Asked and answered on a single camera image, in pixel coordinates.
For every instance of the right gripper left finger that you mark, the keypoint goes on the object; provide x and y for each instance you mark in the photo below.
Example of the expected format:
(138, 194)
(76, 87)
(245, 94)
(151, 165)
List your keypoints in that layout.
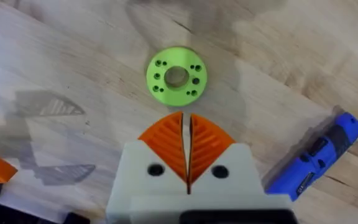
(163, 149)

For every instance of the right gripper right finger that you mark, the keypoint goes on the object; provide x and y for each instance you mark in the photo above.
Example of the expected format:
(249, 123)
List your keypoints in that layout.
(216, 152)

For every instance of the blue electric screwdriver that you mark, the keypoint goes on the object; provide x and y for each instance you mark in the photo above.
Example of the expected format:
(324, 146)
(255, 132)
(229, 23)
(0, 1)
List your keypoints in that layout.
(317, 155)

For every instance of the green disc with holes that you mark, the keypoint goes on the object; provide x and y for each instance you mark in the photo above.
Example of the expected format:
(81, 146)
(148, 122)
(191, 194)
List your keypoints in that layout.
(176, 76)

